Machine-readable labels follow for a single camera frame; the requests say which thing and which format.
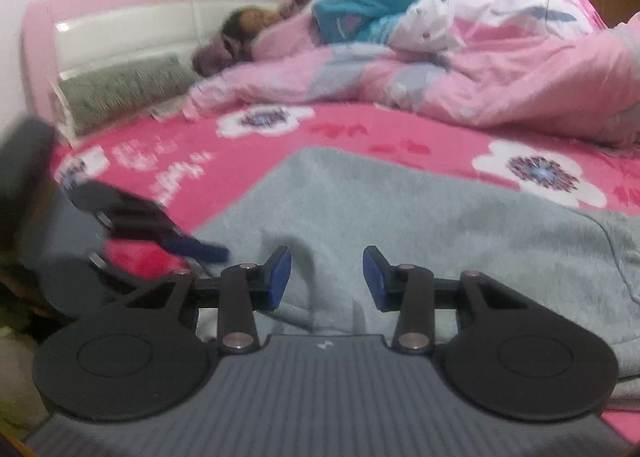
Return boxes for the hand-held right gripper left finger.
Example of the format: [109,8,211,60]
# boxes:
[122,245,293,355]

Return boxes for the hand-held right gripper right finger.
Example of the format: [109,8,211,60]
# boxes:
[362,244,531,355]

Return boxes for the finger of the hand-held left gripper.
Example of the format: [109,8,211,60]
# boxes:
[67,182,231,264]

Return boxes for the grey sweatpants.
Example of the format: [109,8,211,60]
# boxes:
[192,147,640,410]

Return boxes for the pink floral bed sheet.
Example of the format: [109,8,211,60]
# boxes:
[50,102,640,457]

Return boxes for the green leaf-print pillow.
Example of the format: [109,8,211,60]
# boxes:
[57,54,198,135]

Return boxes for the pink and white headboard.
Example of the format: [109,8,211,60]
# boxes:
[20,0,296,138]

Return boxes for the purple padded cloth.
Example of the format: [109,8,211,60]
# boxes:
[192,34,251,78]

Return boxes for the pink patchwork quilt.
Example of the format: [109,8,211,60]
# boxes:
[182,0,640,148]

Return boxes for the teal printed cloth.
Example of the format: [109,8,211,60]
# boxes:
[312,0,431,45]

